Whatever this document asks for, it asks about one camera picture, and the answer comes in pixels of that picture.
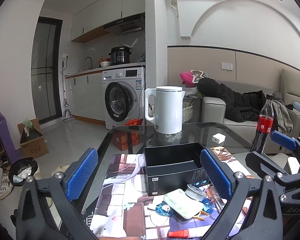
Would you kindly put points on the white kitchen cabinets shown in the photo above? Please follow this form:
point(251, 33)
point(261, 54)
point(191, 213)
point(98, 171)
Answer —
point(89, 23)

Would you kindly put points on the white green pill case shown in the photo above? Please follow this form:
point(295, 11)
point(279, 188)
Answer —
point(182, 204)

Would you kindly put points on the mop with metal handle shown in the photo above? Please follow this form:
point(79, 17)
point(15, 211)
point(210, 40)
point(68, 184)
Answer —
point(66, 111)

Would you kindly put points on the grey sofa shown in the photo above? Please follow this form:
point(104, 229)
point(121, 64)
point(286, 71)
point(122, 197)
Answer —
point(213, 110)

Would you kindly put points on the pink plush clothing pile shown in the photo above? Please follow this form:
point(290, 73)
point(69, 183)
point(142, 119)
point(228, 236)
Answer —
point(192, 77)

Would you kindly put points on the black trash bag bin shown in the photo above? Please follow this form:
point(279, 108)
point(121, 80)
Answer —
point(22, 169)

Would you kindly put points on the yellow plastic clip tool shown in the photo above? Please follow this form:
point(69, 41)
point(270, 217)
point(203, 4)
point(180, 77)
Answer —
point(201, 215)

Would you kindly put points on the black open cardboard box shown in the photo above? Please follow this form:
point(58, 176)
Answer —
point(174, 167)

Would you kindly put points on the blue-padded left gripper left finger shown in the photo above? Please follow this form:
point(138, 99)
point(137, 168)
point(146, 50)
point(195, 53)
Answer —
point(34, 219)

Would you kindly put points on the white electric kettle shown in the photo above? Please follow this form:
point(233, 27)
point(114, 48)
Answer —
point(168, 108)

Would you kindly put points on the black pressure cooker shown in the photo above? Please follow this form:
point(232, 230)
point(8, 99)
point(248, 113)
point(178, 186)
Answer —
point(120, 55)

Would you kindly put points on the purple rolled yoga mat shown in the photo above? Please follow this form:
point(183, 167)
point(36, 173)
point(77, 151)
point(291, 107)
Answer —
point(7, 141)

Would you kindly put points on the clear handle screwdriver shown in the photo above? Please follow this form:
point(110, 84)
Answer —
point(215, 198)

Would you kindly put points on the cola bottle red label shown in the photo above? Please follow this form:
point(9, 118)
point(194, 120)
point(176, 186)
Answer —
point(264, 125)

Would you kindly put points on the red white glue tube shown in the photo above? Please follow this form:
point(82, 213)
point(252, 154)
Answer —
point(179, 234)

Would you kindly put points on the white front-load washing machine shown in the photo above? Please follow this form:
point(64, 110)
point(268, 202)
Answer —
point(123, 91)

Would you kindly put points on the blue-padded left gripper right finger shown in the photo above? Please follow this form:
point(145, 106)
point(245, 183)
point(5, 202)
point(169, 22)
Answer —
point(264, 218)

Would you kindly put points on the blue transparent small bottle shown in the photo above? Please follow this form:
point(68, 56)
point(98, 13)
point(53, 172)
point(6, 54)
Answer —
point(163, 209)

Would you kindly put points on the brown cardboard box on floor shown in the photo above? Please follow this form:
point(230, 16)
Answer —
point(32, 141)

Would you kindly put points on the beige slipper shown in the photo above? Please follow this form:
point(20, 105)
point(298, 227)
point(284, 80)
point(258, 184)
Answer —
point(60, 168)

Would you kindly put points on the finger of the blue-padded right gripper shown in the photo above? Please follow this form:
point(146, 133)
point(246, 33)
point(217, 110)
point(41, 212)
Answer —
point(264, 166)
point(290, 144)

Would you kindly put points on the black framed glass door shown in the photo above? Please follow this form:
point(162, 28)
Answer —
point(45, 69)

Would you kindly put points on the wall light switch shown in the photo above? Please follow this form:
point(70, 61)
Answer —
point(227, 66)

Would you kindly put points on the white power adapter cube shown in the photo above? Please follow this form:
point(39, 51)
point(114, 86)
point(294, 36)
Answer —
point(218, 138)

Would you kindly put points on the red cardboard box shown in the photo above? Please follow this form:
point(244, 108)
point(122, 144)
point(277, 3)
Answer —
point(122, 140)

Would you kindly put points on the black jacket on sofa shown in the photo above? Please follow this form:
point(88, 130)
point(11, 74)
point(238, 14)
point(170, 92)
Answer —
point(239, 107)

